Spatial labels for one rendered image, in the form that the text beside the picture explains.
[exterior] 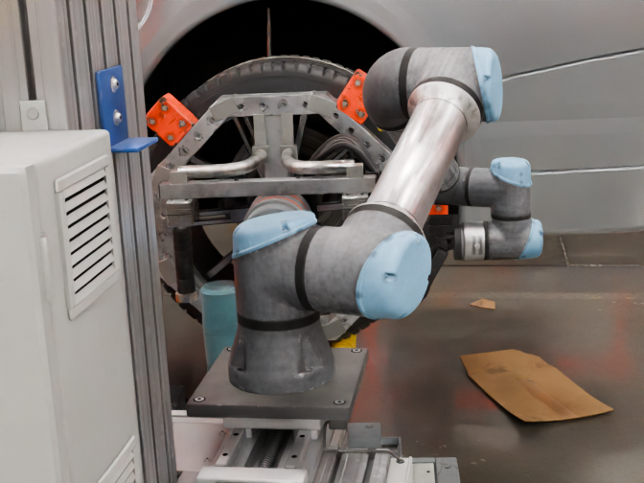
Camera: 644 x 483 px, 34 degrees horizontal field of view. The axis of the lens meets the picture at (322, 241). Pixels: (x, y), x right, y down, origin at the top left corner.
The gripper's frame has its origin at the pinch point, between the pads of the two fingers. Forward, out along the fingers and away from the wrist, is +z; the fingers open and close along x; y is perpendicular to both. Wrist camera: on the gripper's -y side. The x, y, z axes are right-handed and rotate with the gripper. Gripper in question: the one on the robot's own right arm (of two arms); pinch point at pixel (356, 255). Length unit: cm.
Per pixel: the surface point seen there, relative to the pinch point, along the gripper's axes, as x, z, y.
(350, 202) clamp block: 1.5, 0.9, 10.8
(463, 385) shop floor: -132, -30, -83
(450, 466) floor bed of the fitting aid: -58, -21, -75
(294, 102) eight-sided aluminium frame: -20.5, 12.3, 27.6
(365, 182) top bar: -1.5, -2.1, 14.0
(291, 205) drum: -11.0, 13.2, 7.8
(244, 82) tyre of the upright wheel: -28.8, 23.5, 31.1
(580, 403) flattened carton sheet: -113, -65, -82
